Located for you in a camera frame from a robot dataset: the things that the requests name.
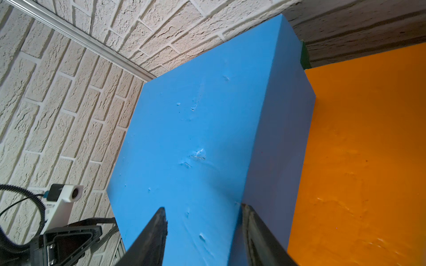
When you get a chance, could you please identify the left corner aluminium profile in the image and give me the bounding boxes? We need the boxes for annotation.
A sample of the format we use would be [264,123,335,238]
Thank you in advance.
[6,0,156,82]

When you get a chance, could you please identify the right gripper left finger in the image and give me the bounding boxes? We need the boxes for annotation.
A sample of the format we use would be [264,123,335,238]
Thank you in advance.
[115,207,168,266]

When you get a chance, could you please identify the orange shoebox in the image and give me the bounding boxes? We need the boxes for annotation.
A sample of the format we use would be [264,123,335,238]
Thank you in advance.
[288,44,426,266]

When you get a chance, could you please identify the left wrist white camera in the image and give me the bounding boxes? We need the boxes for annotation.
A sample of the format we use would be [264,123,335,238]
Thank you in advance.
[41,184,84,235]

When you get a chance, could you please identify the blue shoebox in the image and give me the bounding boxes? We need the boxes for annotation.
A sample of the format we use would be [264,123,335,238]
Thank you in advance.
[107,15,316,266]

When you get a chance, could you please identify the green shoebox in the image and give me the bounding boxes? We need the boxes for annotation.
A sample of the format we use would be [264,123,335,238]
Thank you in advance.
[300,40,312,70]

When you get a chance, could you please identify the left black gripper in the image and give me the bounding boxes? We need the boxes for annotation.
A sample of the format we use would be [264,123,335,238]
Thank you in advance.
[30,218,118,266]

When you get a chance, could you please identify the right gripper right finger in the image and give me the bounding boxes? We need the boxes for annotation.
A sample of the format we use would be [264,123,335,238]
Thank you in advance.
[241,204,297,266]

